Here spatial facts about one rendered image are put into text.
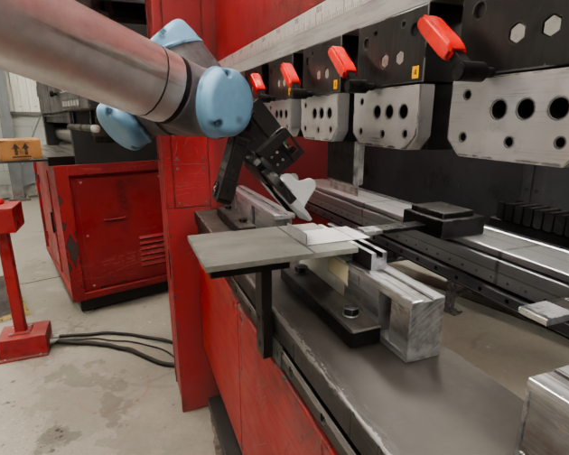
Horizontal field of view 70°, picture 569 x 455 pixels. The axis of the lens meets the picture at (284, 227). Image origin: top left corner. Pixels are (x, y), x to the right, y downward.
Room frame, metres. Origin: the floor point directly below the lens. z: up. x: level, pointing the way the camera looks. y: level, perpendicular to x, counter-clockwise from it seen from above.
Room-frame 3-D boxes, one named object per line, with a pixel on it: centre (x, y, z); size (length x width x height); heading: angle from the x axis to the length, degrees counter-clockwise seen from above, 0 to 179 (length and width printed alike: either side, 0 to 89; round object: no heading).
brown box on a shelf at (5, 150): (2.30, 1.50, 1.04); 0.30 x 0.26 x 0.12; 36
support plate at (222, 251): (0.70, 0.03, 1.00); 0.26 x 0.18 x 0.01; 111
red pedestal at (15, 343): (1.93, 1.40, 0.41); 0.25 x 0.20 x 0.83; 111
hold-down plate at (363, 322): (0.69, -0.07, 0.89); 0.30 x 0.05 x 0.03; 21
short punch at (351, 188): (0.75, -0.11, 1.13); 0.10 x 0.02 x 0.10; 21
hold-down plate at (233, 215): (1.29, 0.16, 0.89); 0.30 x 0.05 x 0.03; 21
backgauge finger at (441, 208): (0.80, -0.26, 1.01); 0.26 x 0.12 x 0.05; 111
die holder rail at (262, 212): (1.26, 0.09, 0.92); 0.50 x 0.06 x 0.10; 21
